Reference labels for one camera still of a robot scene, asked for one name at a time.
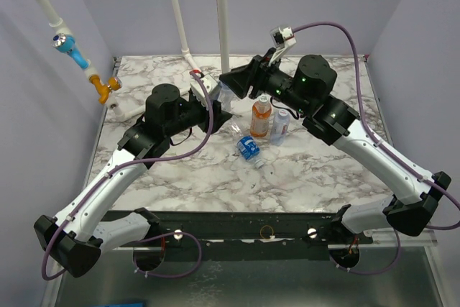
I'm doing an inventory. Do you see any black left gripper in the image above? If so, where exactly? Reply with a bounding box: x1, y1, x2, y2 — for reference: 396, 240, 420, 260
165, 94, 233, 137

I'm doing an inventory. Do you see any clear blue-tinted plastic bottle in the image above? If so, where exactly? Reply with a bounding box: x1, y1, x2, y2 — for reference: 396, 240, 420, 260
218, 82, 235, 113

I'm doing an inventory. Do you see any blue label Pocari bottle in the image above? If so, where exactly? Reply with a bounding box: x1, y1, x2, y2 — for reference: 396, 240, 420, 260
236, 135, 264, 169

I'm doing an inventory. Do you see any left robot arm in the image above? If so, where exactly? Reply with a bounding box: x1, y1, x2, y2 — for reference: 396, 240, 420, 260
34, 82, 232, 280

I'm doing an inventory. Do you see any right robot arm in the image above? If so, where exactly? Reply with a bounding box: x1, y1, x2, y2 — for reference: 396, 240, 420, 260
219, 50, 451, 244

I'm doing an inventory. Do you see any orange tea bottle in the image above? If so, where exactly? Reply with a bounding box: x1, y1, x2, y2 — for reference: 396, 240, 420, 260
249, 94, 272, 137

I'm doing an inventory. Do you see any white vertical pole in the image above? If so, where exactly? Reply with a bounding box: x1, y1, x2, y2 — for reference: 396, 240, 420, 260
216, 0, 230, 73

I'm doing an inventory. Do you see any yellow plastic faucet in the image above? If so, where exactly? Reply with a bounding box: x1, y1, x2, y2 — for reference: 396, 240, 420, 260
89, 75, 122, 104

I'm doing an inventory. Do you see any blue plastic faucet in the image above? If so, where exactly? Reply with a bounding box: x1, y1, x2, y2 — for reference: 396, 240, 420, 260
52, 33, 89, 70

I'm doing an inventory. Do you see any blue object at bottom edge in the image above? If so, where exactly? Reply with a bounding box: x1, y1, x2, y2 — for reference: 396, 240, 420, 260
119, 302, 145, 307

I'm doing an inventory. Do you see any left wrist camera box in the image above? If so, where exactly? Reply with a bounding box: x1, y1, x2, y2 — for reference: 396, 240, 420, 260
190, 73, 221, 106

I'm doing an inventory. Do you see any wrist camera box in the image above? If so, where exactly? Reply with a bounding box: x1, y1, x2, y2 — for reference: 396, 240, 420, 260
190, 73, 221, 106
270, 25, 295, 48

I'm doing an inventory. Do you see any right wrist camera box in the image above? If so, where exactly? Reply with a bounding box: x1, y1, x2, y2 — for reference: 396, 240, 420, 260
270, 25, 295, 48

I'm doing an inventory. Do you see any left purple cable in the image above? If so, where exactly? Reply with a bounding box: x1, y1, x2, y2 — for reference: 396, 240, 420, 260
41, 70, 216, 281

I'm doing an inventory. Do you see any purple cable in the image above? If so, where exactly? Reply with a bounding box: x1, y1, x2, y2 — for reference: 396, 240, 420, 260
293, 22, 460, 275
41, 70, 216, 281

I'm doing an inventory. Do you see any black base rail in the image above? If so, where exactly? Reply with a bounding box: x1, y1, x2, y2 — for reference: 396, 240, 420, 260
96, 209, 374, 261

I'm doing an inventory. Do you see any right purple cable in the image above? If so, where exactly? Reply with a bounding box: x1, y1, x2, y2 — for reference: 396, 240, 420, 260
293, 22, 460, 275

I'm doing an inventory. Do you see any white PVC pipe frame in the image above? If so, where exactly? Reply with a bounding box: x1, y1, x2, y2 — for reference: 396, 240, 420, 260
9, 0, 226, 123

